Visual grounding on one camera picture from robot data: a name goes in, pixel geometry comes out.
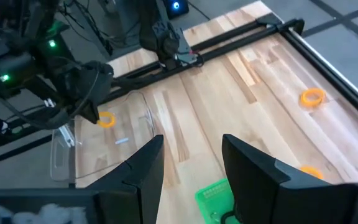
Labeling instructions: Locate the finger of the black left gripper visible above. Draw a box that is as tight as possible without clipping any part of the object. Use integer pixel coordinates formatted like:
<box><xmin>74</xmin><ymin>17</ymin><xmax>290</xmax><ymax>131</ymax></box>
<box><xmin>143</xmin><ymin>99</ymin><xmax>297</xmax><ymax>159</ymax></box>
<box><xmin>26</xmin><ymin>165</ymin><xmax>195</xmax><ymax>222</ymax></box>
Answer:
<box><xmin>86</xmin><ymin>103</ymin><xmax>101</xmax><ymax>125</ymax></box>

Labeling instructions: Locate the clear plastic bin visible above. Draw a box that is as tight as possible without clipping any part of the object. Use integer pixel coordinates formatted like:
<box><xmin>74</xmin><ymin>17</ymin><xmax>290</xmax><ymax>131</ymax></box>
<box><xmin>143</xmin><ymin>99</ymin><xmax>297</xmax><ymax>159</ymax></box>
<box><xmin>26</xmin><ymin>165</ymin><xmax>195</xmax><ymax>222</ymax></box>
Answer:
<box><xmin>50</xmin><ymin>90</ymin><xmax>155</xmax><ymax>183</ymax></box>

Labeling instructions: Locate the orange tape ring on table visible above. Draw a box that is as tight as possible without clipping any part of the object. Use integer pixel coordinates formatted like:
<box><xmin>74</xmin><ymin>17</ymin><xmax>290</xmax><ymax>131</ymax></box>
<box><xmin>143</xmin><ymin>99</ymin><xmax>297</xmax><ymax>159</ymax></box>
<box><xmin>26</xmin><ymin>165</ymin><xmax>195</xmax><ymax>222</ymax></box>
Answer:
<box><xmin>300</xmin><ymin>88</ymin><xmax>326</xmax><ymax>109</ymax></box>

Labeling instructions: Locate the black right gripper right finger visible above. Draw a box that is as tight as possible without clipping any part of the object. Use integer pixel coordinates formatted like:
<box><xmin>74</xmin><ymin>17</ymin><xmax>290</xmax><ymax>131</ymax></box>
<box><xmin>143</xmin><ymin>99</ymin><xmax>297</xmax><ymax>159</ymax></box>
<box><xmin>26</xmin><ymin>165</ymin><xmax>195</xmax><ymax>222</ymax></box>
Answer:
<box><xmin>221</xmin><ymin>133</ymin><xmax>358</xmax><ymax>224</ymax></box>

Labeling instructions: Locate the green plastic basket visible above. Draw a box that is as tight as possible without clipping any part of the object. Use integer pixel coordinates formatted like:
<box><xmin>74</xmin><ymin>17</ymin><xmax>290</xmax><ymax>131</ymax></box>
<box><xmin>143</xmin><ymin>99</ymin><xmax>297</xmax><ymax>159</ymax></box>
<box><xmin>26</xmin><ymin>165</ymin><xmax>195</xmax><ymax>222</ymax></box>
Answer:
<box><xmin>194</xmin><ymin>177</ymin><xmax>241</xmax><ymax>224</ymax></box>

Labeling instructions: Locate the orange spring keychain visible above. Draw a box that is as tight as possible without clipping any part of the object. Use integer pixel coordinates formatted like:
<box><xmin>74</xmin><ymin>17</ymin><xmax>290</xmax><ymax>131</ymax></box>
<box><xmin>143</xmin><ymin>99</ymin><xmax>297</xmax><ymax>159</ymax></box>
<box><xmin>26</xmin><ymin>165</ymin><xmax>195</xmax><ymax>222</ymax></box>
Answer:
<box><xmin>97</xmin><ymin>111</ymin><xmax>117</xmax><ymax>129</ymax></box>
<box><xmin>299</xmin><ymin>165</ymin><xmax>324</xmax><ymax>180</ymax></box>

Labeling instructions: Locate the black double table rail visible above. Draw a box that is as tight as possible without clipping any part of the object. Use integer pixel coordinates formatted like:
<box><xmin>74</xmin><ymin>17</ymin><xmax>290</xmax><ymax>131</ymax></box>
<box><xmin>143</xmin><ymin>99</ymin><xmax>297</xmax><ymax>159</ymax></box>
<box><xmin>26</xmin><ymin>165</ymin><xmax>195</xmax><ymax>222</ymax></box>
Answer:
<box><xmin>98</xmin><ymin>12</ymin><xmax>306</xmax><ymax>105</ymax></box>

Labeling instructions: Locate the black cable bundle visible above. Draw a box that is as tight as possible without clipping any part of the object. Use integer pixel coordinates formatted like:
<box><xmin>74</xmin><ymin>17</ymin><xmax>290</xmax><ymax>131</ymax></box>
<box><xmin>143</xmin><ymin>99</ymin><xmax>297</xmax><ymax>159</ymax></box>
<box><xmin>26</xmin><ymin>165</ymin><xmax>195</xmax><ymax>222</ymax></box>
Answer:
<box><xmin>62</xmin><ymin>0</ymin><xmax>116</xmax><ymax>55</ymax></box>

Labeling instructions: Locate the black table edge rail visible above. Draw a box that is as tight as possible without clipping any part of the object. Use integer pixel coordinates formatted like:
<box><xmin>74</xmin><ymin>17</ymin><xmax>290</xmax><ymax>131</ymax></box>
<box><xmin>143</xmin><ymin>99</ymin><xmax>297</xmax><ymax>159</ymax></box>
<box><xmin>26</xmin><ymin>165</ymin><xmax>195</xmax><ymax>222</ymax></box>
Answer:
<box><xmin>280</xmin><ymin>27</ymin><xmax>358</xmax><ymax>129</ymax></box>

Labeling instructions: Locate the black box with blue light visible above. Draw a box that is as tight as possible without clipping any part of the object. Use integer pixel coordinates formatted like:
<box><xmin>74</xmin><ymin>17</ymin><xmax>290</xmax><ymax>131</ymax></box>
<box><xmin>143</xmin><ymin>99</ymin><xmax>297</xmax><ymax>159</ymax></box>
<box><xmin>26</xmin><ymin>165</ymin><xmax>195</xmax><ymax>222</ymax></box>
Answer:
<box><xmin>163</xmin><ymin>0</ymin><xmax>190</xmax><ymax>19</ymax></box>

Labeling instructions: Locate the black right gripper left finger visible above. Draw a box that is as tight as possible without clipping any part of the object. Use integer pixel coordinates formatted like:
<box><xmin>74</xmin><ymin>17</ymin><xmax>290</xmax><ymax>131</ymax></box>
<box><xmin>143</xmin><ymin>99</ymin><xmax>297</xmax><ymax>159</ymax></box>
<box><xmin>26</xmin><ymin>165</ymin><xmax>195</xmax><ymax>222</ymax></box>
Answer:
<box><xmin>0</xmin><ymin>134</ymin><xmax>165</xmax><ymax>224</ymax></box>

